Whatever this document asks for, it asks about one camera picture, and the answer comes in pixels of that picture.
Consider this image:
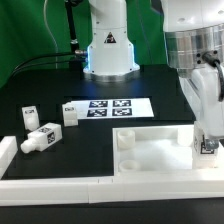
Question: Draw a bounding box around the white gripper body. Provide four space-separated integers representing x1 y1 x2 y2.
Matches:
179 64 224 139

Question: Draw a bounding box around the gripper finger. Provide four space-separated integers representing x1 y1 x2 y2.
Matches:
205 139 219 150

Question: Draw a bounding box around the white square tabletop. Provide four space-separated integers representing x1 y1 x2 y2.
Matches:
113 125 224 175

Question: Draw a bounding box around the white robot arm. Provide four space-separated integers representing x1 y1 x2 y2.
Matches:
84 0 224 154

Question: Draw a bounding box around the white tag sheet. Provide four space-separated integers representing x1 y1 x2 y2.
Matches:
73 98 154 119

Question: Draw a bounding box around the white U-shaped fence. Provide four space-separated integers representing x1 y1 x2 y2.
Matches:
0 136 224 206

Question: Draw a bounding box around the black cable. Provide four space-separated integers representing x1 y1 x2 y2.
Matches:
9 51 88 79

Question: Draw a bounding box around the black camera pole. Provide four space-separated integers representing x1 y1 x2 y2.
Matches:
64 0 83 72

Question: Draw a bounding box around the white cable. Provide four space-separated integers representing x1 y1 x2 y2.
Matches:
43 0 60 70

